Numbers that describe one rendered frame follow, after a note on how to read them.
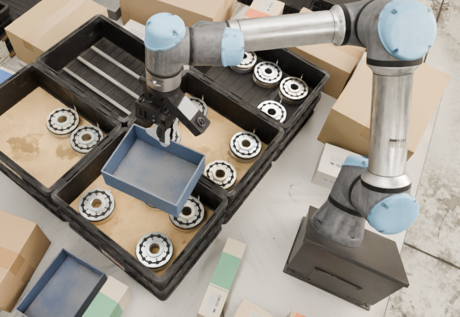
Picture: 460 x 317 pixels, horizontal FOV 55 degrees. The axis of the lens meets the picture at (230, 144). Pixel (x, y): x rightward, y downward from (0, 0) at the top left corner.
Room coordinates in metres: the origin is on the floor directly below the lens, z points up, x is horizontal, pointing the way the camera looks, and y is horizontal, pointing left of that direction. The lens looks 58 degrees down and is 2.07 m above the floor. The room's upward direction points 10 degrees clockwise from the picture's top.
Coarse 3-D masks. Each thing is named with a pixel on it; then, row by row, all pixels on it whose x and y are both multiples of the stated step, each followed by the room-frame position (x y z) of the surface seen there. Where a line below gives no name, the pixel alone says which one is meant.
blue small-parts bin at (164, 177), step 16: (144, 128) 0.59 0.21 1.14; (128, 144) 0.56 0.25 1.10; (144, 144) 0.58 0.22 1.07; (160, 144) 0.57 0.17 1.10; (176, 144) 0.56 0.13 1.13; (112, 160) 0.49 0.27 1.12; (128, 160) 0.53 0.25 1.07; (144, 160) 0.53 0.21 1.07; (160, 160) 0.54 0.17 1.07; (176, 160) 0.55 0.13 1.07; (192, 160) 0.55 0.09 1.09; (112, 176) 0.44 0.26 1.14; (128, 176) 0.48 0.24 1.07; (144, 176) 0.49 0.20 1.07; (160, 176) 0.50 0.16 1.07; (176, 176) 0.50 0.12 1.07; (192, 176) 0.48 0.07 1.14; (128, 192) 0.43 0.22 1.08; (144, 192) 0.42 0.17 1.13; (160, 192) 0.45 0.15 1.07; (176, 192) 0.46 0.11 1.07; (160, 208) 0.41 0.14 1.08; (176, 208) 0.40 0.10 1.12
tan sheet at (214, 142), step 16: (208, 112) 0.89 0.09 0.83; (208, 128) 0.82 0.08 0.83; (224, 128) 0.84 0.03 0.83; (240, 128) 0.85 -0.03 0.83; (192, 144) 0.75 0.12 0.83; (208, 144) 0.76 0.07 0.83; (224, 144) 0.77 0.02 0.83; (208, 160) 0.70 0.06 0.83; (224, 160) 0.71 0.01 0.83; (240, 176) 0.67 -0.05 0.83
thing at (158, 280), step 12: (120, 132) 0.69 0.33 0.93; (108, 144) 0.64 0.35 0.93; (96, 156) 0.60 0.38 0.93; (84, 168) 0.55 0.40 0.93; (72, 180) 0.51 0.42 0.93; (216, 192) 0.55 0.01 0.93; (60, 204) 0.44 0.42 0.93; (216, 216) 0.48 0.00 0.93; (96, 228) 0.39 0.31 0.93; (204, 228) 0.44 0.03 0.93; (108, 240) 0.36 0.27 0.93; (192, 240) 0.40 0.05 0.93; (120, 252) 0.34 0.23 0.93; (132, 264) 0.31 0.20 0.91; (156, 276) 0.29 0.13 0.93; (168, 276) 0.30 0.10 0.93
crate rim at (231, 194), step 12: (192, 72) 0.97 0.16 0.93; (228, 96) 0.90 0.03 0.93; (132, 120) 0.74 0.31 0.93; (264, 120) 0.82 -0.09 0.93; (276, 144) 0.75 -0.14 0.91; (264, 156) 0.69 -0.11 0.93; (252, 168) 0.64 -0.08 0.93; (204, 180) 0.58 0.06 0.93; (240, 180) 0.60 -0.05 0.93; (228, 192) 0.55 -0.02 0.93
